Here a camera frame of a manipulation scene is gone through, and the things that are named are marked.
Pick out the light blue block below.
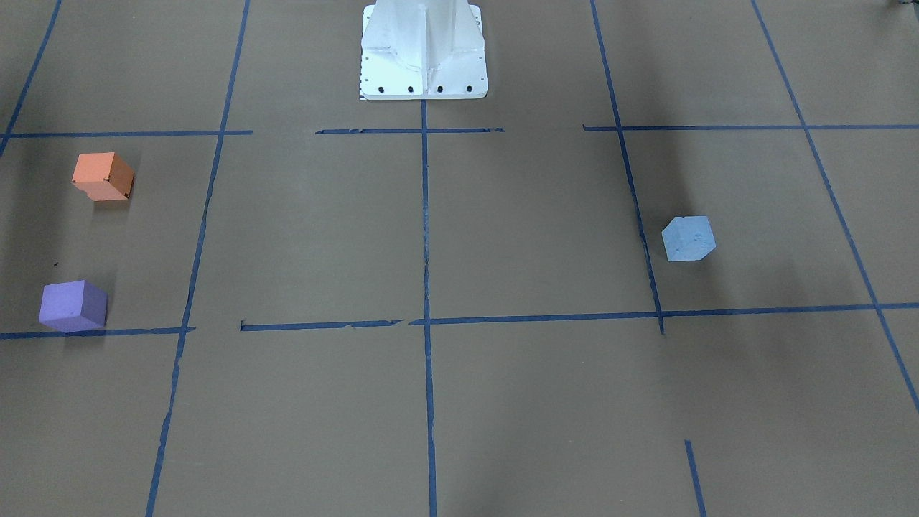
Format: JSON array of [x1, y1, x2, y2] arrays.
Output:
[[662, 215, 717, 262]]

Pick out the orange block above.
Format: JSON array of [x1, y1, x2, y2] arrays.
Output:
[[71, 152, 135, 202]]

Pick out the purple block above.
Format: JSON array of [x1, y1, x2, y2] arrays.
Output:
[[37, 279, 108, 333]]

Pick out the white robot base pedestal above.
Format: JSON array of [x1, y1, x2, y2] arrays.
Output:
[[359, 1, 489, 101]]

